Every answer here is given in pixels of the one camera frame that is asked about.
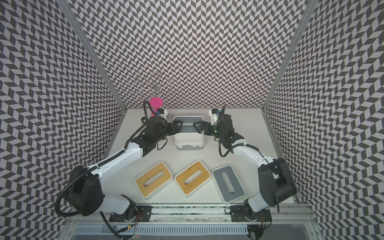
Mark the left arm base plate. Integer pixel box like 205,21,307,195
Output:
109,205,153,223

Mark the chrome wire cup rack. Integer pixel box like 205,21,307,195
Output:
134,71,176,121

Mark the pink plastic goblet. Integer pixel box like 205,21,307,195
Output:
149,97,164,117

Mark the right black cable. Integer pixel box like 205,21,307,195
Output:
218,105,260,158

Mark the aluminium mounting rail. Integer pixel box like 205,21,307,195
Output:
68,203,319,226

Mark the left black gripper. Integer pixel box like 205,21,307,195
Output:
155,120,184,144

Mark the left black corrugated cable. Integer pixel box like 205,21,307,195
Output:
54,100,157,240

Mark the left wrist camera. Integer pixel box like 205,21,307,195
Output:
155,108,168,121

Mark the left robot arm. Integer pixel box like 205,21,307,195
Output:
55,116,183,217

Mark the grey lid tissue box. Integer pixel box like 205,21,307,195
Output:
174,116,204,139
212,165,246,205

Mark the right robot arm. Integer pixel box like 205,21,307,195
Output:
193,110,298,221

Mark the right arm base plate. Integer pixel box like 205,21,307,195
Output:
225,205,272,223

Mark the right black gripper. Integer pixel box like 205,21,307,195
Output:
192,121,225,139

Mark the all white tissue box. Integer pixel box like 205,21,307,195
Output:
175,142,205,150

